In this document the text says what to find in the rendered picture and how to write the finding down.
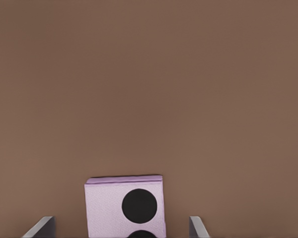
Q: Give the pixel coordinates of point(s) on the pale lilac phone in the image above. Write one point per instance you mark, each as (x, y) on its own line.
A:
(104, 208)

